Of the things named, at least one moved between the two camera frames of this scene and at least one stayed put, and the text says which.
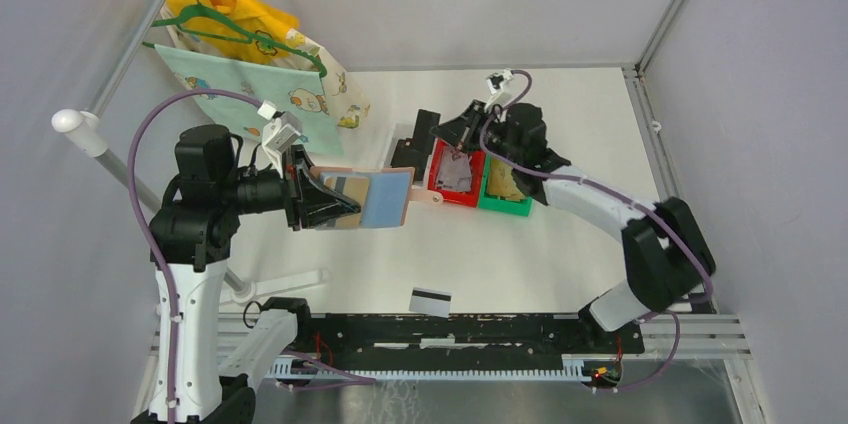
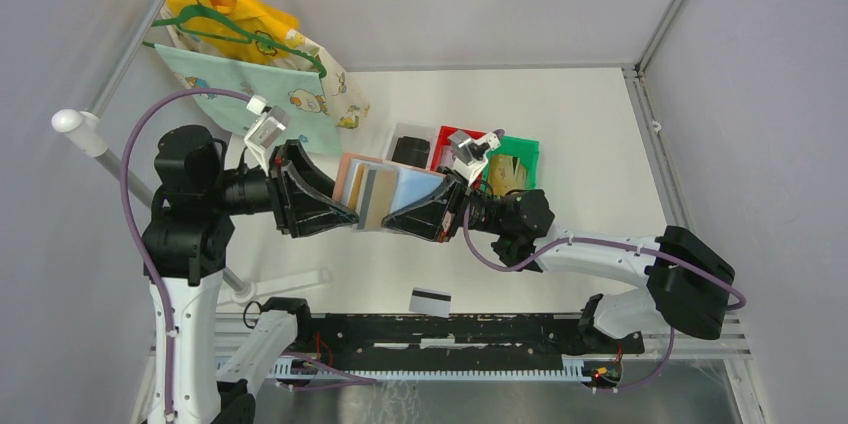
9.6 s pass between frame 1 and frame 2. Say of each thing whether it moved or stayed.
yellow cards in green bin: stayed
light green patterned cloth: stayed
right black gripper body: moved
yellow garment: stayed
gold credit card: moved
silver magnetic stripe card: stayed
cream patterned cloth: stayed
